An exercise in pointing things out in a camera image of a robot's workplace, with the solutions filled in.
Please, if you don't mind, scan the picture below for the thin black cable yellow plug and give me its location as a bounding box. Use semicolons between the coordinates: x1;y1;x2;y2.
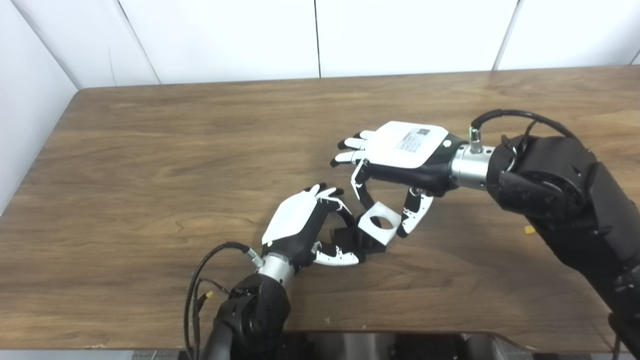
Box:
192;278;231;360

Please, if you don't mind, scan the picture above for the gray black robot torso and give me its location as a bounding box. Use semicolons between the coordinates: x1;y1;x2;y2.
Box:
280;331;531;360

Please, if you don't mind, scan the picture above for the black peg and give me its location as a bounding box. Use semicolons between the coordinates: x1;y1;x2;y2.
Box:
332;220;388;256

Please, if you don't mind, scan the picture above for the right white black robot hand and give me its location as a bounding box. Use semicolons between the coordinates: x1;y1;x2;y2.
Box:
330;121;466;239

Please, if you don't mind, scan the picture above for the white square piece with hole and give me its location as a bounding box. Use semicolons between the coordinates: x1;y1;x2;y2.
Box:
357;201;402;246

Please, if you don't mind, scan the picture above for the thick black left wrist cable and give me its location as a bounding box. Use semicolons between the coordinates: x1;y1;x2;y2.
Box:
183;242;265;360

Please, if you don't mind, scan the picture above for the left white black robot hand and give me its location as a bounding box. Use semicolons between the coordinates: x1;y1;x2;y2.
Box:
261;183;368;273

